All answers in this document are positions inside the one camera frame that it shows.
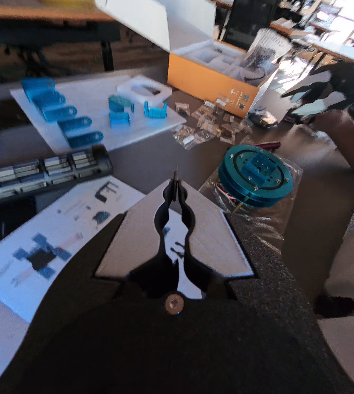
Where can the black office chair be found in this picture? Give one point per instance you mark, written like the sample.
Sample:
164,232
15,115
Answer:
251,21

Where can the orange cardboard box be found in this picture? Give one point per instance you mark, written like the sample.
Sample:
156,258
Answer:
207,80

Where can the small blue U bracket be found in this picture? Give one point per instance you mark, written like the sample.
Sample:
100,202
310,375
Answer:
260,166

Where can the wood-edged office desk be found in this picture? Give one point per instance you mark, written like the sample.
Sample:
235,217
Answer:
41,18

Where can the pile of labelled screw bags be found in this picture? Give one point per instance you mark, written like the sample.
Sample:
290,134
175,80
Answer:
207,126

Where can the white foam sheet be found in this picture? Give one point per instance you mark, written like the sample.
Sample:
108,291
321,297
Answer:
87,98

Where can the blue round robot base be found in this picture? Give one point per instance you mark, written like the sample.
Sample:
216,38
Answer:
275,190

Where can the person's right forearm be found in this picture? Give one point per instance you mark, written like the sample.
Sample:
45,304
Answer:
349,144

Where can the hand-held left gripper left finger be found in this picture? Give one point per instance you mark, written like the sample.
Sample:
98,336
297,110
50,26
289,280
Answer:
134,240

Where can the bubble wrap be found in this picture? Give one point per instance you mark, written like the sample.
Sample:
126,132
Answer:
269,46

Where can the grey desk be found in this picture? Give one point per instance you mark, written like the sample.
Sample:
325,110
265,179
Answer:
152,160

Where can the large clear plastic bag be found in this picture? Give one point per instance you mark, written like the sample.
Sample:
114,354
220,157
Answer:
257,221

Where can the silver antistatic bag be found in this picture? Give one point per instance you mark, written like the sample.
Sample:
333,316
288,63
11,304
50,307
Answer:
263,118

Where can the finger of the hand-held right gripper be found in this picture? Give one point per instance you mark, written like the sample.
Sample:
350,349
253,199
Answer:
312,84
318,106

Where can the blue wide U bracket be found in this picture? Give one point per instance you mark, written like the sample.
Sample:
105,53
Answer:
120,103

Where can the red electric screwdriver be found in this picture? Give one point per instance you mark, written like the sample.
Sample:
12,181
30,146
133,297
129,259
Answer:
266,145

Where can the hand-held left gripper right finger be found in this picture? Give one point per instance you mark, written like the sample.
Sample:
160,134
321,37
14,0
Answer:
217,243

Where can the black bit holder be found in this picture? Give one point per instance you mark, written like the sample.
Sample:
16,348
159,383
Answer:
41,172

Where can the large blue U bracket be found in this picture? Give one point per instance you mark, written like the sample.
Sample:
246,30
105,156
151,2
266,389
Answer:
81,135
57,107
38,87

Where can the white instruction booklet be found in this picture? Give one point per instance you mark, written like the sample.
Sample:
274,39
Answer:
72,221

